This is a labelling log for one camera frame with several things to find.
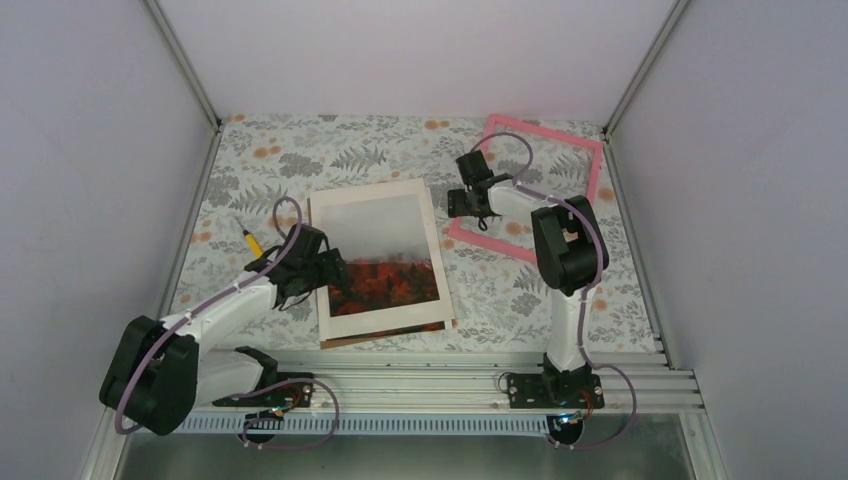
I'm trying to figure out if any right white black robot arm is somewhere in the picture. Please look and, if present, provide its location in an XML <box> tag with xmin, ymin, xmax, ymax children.
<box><xmin>447</xmin><ymin>150</ymin><xmax>609</xmax><ymax>407</ymax></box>

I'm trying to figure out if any floral patterned table mat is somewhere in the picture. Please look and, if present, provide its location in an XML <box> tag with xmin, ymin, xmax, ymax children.
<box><xmin>171</xmin><ymin>115</ymin><xmax>656</xmax><ymax>353</ymax></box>

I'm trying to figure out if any aluminium corner post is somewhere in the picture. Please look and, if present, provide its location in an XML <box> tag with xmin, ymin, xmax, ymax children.
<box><xmin>141</xmin><ymin>0</ymin><xmax>222</xmax><ymax>132</ymax></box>
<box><xmin>603</xmin><ymin>0</ymin><xmax>692</xmax><ymax>142</ymax></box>

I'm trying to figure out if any left aluminium corner post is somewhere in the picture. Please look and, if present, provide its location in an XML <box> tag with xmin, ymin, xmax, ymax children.
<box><xmin>141</xmin><ymin>0</ymin><xmax>222</xmax><ymax>132</ymax></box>

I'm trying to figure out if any pink picture frame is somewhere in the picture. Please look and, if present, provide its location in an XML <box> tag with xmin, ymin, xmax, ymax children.
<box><xmin>447</xmin><ymin>114</ymin><xmax>603</xmax><ymax>264</ymax></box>

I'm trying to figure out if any aluminium rail base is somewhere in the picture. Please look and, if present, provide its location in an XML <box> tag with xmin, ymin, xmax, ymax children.
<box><xmin>83</xmin><ymin>351</ymin><xmax>727</xmax><ymax>479</ymax></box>

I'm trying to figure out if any right aluminium corner post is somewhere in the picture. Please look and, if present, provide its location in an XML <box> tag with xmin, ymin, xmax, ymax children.
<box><xmin>603</xmin><ymin>0</ymin><xmax>692</xmax><ymax>142</ymax></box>

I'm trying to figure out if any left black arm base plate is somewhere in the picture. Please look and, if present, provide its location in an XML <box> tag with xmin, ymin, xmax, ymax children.
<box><xmin>212</xmin><ymin>372</ymin><xmax>314</xmax><ymax>410</ymax></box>

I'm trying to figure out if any brown backing board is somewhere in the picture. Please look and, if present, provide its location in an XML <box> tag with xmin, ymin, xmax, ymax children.
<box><xmin>319</xmin><ymin>319</ymin><xmax>458</xmax><ymax>350</ymax></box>

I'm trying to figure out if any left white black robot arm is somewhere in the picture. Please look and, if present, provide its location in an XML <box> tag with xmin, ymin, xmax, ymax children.
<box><xmin>98</xmin><ymin>225</ymin><xmax>350</xmax><ymax>435</ymax></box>

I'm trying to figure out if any yellow screwdriver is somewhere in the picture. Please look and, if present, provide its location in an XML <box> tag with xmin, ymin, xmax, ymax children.
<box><xmin>236</xmin><ymin>219</ymin><xmax>263</xmax><ymax>258</ymax></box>

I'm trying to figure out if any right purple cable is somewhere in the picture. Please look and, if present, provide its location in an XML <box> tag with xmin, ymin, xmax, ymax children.
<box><xmin>476</xmin><ymin>132</ymin><xmax>639</xmax><ymax>452</ymax></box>

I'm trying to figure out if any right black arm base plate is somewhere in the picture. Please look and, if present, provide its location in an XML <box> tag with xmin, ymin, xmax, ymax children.
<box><xmin>498</xmin><ymin>367</ymin><xmax>606</xmax><ymax>410</ymax></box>

